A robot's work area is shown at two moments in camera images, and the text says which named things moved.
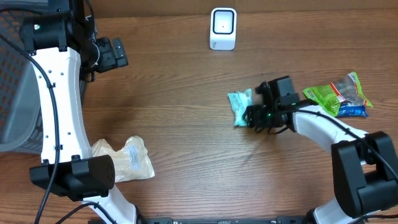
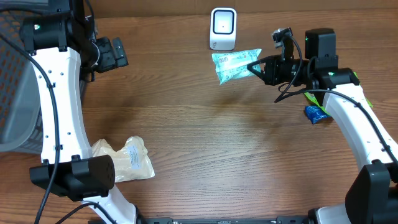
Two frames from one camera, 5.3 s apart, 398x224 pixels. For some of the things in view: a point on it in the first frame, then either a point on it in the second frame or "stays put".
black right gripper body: x=262 y=116 -> x=280 y=68
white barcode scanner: x=223 y=28 stays put
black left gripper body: x=106 y=56 stays put
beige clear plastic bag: x=131 y=162 stays put
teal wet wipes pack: x=239 y=101 -> x=232 y=66
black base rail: x=278 y=219 stays put
